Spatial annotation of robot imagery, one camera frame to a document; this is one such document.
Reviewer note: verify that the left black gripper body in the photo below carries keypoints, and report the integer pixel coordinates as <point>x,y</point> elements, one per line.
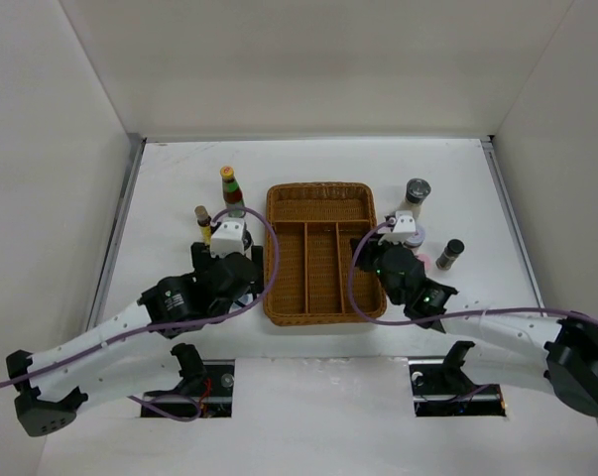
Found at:
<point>204,261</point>

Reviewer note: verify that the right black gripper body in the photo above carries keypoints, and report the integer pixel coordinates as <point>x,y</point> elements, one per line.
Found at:
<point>370,258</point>

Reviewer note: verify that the pink lid spice jar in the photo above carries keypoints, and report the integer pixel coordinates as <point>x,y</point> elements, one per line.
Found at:
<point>426,261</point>

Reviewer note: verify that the small yellow bottle cork cap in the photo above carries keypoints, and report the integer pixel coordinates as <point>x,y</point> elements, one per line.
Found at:
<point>203,220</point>

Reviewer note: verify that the grinder jar grey lid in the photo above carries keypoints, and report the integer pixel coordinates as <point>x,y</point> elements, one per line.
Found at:
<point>417,191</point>

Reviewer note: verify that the green sauce bottle yellow cap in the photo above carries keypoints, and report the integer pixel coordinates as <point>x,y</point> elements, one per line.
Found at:
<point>232,193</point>

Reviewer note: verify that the spice jar white label lid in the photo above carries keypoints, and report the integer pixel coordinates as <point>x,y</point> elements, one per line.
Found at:
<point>416,239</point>

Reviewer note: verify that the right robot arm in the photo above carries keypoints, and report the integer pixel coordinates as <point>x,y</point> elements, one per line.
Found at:
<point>543,349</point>

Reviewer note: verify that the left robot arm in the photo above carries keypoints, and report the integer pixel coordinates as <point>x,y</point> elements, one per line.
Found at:
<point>137,353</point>

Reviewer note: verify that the small dark pepper shaker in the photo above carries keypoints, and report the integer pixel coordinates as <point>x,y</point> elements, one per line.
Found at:
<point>451,252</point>

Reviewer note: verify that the wicker divided tray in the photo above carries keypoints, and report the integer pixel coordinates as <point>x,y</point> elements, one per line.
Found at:
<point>315,223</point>

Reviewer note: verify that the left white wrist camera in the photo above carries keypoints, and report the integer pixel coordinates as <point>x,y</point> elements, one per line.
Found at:
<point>228,238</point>

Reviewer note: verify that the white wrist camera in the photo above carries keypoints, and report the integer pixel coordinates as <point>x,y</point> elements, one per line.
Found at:
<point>401,226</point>
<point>228,238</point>

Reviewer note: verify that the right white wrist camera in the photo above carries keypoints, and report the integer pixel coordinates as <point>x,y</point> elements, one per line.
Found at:
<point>401,226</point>

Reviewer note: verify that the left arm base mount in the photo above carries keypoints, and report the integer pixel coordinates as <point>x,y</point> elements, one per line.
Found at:
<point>204,389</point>

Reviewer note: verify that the left aluminium table rail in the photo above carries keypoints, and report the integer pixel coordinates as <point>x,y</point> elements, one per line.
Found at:
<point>133,163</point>

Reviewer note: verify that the aluminium table rail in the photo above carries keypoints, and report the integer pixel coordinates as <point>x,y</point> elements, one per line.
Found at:
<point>133,163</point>
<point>511,218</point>

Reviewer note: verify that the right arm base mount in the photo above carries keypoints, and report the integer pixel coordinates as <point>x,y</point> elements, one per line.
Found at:
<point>440,388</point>

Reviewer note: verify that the right aluminium table rail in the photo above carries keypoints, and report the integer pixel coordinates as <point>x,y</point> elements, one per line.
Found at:
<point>511,218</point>

